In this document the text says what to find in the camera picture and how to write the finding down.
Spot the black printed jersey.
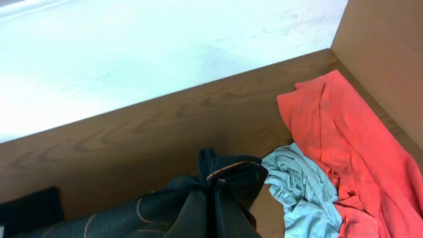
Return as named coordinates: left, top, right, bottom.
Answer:
left=1, top=149, right=268, bottom=238

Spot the light blue shirt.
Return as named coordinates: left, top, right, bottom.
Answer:
left=262, top=143, right=342, bottom=238

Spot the red shirt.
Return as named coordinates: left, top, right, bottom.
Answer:
left=276, top=71, right=422, bottom=237

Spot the wooden side panel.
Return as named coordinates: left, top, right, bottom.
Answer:
left=331, top=0, right=422, bottom=145

